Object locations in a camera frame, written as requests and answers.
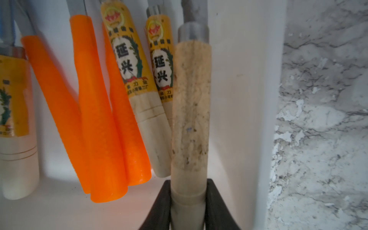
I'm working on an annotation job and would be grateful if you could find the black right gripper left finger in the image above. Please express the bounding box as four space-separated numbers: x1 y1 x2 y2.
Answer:
139 180 172 230

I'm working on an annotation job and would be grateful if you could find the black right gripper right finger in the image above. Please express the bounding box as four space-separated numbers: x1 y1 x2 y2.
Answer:
205 179 240 230

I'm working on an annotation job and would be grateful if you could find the white plastic storage tray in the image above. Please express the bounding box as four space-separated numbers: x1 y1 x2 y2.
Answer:
1 1 287 230

